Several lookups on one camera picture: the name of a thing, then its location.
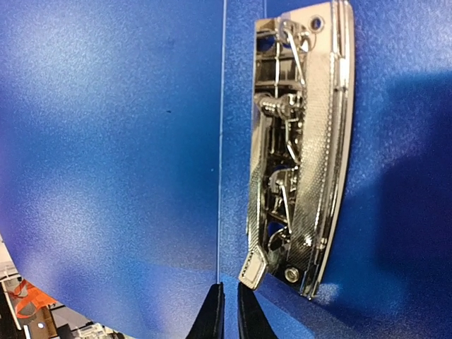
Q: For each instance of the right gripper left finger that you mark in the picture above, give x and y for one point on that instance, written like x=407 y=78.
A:
x=209 y=322

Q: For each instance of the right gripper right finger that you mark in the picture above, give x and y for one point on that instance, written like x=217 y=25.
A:
x=252 y=322

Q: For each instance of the metal folder clip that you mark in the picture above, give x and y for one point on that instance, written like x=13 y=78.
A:
x=302 y=109

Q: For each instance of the orange object in background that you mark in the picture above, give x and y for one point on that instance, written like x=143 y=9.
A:
x=29 y=295

